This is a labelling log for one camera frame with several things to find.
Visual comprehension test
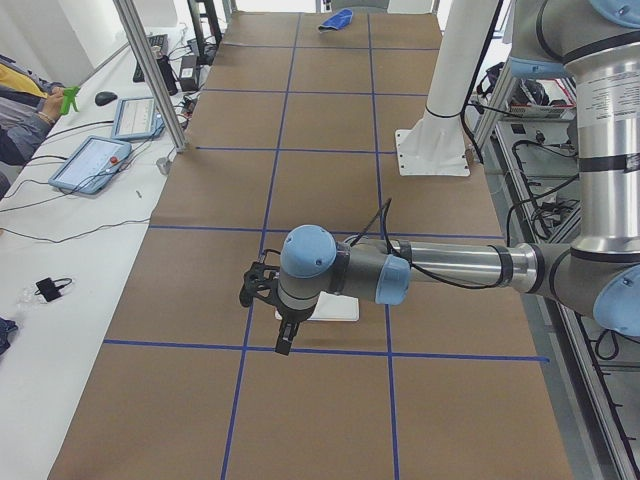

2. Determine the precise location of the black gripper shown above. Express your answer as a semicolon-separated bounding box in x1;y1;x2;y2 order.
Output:
274;310;301;355

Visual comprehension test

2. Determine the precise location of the blue towel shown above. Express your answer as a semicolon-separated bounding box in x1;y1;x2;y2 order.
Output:
317;8;354;32

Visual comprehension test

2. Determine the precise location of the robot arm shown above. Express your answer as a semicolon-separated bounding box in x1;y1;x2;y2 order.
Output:
274;1;639;354

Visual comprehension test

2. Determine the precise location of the white wooden towel rack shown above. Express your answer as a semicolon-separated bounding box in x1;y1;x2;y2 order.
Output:
274;291;361;323

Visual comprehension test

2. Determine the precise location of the near blue teach pendant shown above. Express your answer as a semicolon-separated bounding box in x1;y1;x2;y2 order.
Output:
48;136;132;195

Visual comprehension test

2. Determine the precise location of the blue teach pendant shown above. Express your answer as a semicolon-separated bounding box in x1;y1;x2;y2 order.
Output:
48;136;132;195
111;97;164;141

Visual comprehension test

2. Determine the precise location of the far blue teach pendant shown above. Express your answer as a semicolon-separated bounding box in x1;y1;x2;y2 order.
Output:
111;97;164;141

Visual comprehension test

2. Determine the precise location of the black power adapter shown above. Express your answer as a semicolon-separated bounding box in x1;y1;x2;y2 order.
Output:
178;55;201;92

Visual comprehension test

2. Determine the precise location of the black computer mouse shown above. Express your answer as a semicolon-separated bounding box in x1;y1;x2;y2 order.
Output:
94;91;118;106

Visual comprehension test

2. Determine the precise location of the black keyboard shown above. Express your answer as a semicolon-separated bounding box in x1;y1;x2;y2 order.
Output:
132;33;170;84

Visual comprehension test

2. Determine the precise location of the seated person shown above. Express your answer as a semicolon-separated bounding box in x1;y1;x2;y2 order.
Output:
0;54;66;201

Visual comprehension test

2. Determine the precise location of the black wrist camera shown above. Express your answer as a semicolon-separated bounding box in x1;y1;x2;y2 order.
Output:
239;261;280;308

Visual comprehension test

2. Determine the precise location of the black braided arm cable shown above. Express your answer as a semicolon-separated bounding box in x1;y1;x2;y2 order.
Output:
344;197;511;291

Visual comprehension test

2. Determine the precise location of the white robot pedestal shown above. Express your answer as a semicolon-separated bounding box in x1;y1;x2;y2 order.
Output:
395;0;502;177

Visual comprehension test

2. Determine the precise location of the small black device with strap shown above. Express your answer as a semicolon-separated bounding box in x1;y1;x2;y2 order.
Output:
35;277;73;302

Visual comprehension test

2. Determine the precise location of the aluminium side frame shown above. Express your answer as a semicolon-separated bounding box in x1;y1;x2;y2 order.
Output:
474;62;639;479

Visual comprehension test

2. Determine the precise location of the aluminium frame post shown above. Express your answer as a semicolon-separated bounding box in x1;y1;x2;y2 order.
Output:
113;0;187;153

